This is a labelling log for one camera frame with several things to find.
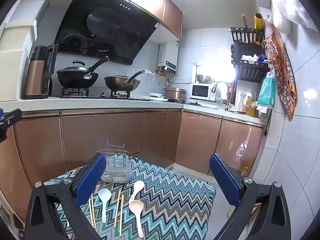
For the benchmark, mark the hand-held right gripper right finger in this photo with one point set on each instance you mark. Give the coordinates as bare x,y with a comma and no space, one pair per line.
225,180

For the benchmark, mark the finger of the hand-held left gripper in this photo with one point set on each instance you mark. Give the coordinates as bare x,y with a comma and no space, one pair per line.
10,120

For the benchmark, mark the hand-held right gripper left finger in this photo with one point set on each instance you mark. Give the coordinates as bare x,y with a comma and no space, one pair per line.
90,180

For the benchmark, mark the light blue plastic spoon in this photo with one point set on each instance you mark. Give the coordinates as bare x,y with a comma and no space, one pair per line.
104,195

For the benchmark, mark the clear plastic utensil holder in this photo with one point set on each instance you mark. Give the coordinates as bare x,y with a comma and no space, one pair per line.
117,170

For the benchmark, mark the white plastic spoon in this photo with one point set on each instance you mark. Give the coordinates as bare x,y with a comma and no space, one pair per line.
138,186

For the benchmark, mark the pink plastic spoon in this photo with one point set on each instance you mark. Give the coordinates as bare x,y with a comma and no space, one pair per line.
136,207

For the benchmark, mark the oil bottle with yellow cap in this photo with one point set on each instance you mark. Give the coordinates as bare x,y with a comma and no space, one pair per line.
243,171

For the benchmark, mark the brown electric kettle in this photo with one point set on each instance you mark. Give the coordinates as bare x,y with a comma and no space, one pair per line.
35,77

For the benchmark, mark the zigzag patterned cloth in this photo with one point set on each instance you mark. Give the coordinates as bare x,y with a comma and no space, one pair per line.
175,205

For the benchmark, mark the white appliance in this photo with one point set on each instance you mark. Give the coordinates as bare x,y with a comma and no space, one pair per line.
15,55

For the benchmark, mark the gas stove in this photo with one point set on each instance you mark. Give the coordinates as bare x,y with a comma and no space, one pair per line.
75,93

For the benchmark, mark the clear spray bottle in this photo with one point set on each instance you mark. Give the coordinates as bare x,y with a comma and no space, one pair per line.
241,103

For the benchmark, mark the black wok with lid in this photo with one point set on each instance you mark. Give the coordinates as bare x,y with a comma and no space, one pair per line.
75,76

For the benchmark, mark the yellow detergent bottle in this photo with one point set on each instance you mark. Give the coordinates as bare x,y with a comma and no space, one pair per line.
251,105

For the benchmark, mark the white microwave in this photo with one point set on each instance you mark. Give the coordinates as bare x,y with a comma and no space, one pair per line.
200,91

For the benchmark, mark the teal plastic bag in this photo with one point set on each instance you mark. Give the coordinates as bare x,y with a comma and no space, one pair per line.
266,92

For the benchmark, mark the steel faucet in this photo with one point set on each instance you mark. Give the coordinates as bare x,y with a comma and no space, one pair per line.
221,82

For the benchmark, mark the brown rice cooker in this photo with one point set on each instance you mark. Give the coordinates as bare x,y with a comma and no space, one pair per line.
175,93

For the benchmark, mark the dark wok with glass lid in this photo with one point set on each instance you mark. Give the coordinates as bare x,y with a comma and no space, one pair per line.
120,82

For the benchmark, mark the white plates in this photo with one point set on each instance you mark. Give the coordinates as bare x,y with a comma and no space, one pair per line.
155,98

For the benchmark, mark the black dish rack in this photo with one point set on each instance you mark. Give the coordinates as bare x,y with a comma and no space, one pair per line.
247,70

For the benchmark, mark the brown patterned apron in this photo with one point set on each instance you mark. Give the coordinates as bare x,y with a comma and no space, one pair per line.
282,72

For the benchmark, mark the white water heater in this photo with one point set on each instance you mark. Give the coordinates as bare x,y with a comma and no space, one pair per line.
168,55

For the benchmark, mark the black range hood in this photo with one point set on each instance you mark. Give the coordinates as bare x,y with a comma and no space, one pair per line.
112,25

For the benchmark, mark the wooden stick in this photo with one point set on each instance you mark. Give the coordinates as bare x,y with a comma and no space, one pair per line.
244,21

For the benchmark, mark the yellow roll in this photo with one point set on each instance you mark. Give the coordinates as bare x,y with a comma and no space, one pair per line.
258,21

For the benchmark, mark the white plastic bags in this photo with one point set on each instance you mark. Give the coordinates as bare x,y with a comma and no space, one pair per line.
287,5

